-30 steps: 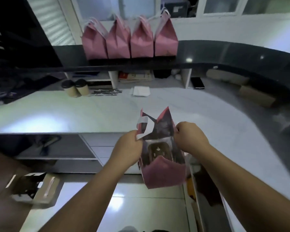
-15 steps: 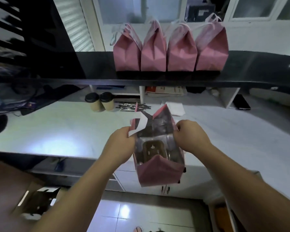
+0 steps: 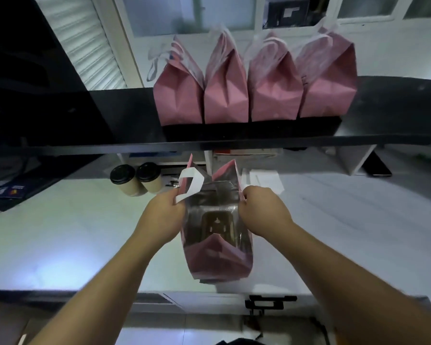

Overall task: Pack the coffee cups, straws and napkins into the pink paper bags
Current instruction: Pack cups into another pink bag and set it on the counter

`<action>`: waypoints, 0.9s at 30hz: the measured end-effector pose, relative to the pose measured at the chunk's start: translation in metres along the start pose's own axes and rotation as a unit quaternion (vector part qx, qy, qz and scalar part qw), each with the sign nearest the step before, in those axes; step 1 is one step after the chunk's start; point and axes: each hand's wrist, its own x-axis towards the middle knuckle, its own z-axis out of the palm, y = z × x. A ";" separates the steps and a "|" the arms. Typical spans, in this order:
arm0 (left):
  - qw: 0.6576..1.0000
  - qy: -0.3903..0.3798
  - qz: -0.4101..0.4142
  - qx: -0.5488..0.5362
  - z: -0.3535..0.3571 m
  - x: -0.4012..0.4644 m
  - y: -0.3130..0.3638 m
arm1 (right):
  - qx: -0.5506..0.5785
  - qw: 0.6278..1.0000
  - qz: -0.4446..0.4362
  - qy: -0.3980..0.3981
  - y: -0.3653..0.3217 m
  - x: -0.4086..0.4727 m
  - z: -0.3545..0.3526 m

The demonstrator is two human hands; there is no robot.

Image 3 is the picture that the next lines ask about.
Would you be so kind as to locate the person's left hand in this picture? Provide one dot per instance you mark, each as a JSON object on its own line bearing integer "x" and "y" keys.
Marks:
{"x": 161, "y": 219}

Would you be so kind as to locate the person's right hand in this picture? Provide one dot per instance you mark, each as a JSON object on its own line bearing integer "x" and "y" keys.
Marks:
{"x": 265, "y": 211}

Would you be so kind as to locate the cluster of lidded paper cups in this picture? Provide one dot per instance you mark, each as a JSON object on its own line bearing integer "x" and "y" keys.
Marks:
{"x": 123, "y": 176}

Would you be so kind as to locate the pink paper bag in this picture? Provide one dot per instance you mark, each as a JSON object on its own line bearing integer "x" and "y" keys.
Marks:
{"x": 226, "y": 96}
{"x": 276, "y": 96}
{"x": 219, "y": 262}
{"x": 330, "y": 89}
{"x": 179, "y": 100}

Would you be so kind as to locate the person's left forearm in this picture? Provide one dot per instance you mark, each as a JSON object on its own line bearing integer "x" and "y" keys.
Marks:
{"x": 100, "y": 291}

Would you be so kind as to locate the person's right forearm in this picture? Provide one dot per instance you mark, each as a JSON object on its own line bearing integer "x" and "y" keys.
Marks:
{"x": 352, "y": 291}

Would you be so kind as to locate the black glossy counter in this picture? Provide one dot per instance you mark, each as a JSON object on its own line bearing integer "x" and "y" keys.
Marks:
{"x": 111, "y": 114}

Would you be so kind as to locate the person's black shirt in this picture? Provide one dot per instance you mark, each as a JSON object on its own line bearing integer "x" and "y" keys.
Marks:
{"x": 240, "y": 342}

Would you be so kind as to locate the stack of white napkins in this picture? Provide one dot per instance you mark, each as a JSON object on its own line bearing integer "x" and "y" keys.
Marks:
{"x": 269, "y": 179}

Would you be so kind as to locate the black phone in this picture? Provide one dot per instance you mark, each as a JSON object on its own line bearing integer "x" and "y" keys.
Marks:
{"x": 379, "y": 165}

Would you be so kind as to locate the black low shelf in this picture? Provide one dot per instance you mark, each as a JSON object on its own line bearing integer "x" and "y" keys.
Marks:
{"x": 46, "y": 172}

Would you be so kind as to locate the dark blue box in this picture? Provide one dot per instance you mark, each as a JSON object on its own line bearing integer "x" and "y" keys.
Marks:
{"x": 5, "y": 193}

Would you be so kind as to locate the tall black glossy cabinet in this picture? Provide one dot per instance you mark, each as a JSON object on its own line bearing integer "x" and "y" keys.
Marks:
{"x": 28, "y": 86}

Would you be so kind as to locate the white roller shutter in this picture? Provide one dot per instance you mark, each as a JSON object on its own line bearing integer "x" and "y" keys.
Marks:
{"x": 86, "y": 43}

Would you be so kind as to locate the black monitor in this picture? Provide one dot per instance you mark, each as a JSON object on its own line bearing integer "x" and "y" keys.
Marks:
{"x": 287, "y": 10}

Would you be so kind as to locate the white framed glass partition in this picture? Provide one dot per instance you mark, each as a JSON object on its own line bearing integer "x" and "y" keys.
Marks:
{"x": 158, "y": 14}

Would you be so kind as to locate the white triangular support bracket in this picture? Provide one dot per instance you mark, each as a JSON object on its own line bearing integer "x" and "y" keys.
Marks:
{"x": 352, "y": 159}

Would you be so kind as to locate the cream shutter side frame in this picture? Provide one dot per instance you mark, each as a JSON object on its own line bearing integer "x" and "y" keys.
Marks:
{"x": 116, "y": 43}

